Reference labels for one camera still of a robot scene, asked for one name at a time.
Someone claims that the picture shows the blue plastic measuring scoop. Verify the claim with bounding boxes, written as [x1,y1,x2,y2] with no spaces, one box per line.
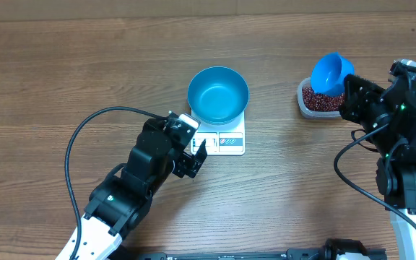
[311,52,355,97]

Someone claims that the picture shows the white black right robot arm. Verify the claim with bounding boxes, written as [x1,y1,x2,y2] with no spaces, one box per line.
[335,59,416,259]

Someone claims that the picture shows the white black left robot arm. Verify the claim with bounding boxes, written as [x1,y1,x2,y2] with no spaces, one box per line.
[58,113,207,260]

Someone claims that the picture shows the white digital kitchen scale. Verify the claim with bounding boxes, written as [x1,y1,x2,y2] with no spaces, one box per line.
[190,111,246,156]

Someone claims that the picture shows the teal metal bowl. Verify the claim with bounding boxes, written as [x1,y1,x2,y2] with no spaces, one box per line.
[187,66,250,125]

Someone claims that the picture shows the red beans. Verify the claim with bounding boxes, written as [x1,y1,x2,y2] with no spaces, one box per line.
[302,86,345,112]

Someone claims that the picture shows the clear plastic container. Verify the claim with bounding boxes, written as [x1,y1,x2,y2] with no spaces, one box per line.
[297,78,345,119]

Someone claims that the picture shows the black mounting rail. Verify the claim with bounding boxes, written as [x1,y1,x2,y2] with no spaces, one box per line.
[106,238,388,260]

